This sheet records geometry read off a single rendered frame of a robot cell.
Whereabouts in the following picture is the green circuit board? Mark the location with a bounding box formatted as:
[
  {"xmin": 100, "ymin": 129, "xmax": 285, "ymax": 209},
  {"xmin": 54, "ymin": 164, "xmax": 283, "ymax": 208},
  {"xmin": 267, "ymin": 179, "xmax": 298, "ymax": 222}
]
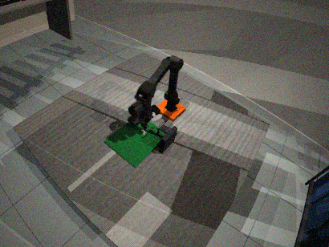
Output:
[{"xmin": 104, "ymin": 121, "xmax": 167, "ymax": 168}]

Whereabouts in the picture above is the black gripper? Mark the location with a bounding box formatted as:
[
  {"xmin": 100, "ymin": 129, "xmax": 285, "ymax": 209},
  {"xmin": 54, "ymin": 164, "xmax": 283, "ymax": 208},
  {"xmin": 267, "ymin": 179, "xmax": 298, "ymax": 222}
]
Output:
[{"xmin": 128, "ymin": 104, "xmax": 160, "ymax": 127}]

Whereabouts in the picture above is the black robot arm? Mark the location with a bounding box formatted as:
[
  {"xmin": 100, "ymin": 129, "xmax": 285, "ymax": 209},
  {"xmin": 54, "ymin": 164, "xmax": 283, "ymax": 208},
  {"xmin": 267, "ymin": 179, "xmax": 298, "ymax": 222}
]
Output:
[{"xmin": 128, "ymin": 55, "xmax": 184, "ymax": 117}]

